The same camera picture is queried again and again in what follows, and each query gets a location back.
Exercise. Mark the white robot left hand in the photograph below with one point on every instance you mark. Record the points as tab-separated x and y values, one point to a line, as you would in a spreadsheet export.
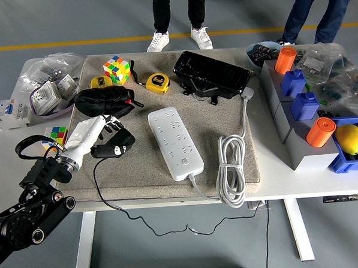
83	134

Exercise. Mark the black plug adapter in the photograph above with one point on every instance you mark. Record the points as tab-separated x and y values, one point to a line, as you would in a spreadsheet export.
123	138

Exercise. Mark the white power strip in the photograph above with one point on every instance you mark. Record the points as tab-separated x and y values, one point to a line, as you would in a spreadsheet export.
174	140

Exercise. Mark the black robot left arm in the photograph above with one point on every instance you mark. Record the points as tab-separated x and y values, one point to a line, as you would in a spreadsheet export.
18	223

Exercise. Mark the small colourful puzzle cube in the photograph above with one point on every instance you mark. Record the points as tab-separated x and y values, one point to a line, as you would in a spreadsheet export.
57	134

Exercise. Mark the black folded cloth bag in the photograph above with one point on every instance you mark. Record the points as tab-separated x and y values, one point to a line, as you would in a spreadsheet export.
105	99

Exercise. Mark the yellow tape measure black label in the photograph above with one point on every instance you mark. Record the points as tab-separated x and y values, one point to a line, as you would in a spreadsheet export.
99	81

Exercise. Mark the black table control panel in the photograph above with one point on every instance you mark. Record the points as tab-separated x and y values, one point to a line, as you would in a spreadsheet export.
347	197

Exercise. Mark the clear bag of metal parts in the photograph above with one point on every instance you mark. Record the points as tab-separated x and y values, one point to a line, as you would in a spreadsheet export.
49	70

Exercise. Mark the white circuit breaker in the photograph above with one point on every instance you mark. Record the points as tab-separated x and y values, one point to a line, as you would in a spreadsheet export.
13	114

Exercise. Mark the large colourful puzzle cube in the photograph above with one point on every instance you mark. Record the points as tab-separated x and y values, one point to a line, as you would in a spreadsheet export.
117	69

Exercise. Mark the white table leg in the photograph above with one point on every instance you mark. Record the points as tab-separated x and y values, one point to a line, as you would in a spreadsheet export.
299	229
85	244

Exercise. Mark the yellow tape measure round label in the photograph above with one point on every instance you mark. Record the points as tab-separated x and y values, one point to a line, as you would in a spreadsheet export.
156	82

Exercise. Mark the blue plastic bin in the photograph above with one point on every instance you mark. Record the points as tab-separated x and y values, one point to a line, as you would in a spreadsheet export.
338	164

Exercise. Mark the grey-brown mat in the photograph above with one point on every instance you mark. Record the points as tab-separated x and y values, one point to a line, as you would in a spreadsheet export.
202	123

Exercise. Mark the yellow lemon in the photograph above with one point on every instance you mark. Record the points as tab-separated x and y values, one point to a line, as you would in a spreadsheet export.
350	138

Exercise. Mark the grey box under table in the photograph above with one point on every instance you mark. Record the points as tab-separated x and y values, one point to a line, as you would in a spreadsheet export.
257	205

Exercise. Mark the orange cylinder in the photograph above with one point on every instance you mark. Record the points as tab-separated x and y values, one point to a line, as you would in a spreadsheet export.
285	60
320	132

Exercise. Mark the glossy black device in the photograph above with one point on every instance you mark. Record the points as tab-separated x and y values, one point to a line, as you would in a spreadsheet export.
211	72

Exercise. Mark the small black component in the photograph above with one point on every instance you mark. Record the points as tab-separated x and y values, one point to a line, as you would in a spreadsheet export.
324	113

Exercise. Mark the green plastic part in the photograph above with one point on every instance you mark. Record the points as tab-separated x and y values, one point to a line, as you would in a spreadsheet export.
308	87
323	102

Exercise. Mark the person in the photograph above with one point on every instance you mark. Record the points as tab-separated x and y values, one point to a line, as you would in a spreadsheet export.
196	7
298	13

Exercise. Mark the clear bag of components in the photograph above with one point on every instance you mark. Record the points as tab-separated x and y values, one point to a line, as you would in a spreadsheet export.
348	95
322	60

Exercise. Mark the blue plastic block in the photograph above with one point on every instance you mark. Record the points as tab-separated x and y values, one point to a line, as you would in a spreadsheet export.
293	84
305	106

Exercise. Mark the light blue bowl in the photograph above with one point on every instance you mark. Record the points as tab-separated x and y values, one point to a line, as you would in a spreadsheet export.
251	59

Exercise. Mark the dark circuit boards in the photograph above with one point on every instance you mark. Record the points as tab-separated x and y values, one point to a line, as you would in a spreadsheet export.
263	54

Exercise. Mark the white wall socket module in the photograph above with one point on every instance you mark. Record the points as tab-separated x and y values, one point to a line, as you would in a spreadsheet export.
67	85
45	97

